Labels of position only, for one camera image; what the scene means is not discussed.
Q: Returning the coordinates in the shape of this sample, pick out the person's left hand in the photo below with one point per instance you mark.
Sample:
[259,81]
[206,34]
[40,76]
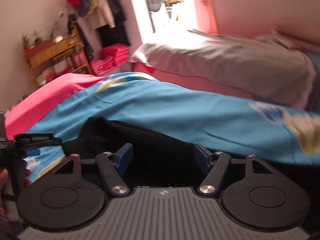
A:
[4,177]

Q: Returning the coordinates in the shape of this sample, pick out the blue floral bed sheet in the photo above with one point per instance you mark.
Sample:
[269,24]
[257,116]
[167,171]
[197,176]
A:
[138,96]

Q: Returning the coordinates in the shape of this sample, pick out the grey beige quilt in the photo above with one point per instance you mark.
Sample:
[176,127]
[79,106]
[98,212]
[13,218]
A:
[267,66]

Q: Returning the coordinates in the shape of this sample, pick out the wooden shelf rack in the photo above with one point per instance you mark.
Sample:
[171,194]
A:
[49,59]

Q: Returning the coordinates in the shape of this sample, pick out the red folded clothes pile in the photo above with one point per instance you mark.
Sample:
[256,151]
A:
[111,58]

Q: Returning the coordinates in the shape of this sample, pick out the pink blanket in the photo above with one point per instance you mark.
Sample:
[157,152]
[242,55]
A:
[42,101]

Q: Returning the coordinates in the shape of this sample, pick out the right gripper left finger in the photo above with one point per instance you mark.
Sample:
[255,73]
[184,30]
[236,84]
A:
[111,167]

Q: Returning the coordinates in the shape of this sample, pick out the hanging clothes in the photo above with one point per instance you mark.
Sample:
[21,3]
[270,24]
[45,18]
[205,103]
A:
[105,17]

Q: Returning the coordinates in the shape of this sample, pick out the black pants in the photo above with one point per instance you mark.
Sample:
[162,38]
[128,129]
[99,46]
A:
[163,151]

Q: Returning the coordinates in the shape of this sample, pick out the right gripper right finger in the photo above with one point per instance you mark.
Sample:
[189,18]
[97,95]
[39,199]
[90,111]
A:
[214,166]

